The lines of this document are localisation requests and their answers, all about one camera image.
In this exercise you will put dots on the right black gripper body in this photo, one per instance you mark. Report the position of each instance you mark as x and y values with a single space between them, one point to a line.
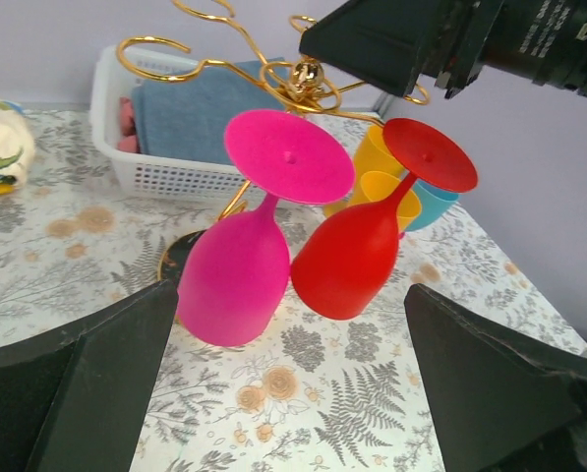
544 42

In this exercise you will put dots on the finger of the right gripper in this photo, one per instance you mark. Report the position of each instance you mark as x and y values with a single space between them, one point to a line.
380 42

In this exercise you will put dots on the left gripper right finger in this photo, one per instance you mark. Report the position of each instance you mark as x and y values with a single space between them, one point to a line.
499 399

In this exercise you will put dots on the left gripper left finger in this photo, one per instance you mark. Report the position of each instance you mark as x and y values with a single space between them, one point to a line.
74 398

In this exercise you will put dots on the gold wine glass rack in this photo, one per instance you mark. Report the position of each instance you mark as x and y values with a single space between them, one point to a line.
300 86

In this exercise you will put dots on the yellow plastic goblet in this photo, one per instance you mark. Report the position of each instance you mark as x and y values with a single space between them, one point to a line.
374 186
373 155

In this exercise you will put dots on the magenta plastic goblet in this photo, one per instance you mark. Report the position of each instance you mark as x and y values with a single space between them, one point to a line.
237 272

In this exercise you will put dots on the red plastic wine glass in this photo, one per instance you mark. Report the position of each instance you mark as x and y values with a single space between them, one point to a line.
351 255

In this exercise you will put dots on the blue plastic goblet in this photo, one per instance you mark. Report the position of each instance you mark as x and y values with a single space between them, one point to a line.
434 201

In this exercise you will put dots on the blue folded cloth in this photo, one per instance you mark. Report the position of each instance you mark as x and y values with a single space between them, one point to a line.
187 120

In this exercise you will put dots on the dinosaur print cloth bag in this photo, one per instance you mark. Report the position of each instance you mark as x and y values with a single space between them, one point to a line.
17 147

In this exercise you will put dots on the pink folded cloth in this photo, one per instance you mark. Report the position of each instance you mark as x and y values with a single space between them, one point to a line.
129 140

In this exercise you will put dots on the white plastic basket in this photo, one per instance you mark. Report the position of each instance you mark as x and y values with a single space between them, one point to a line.
140 174

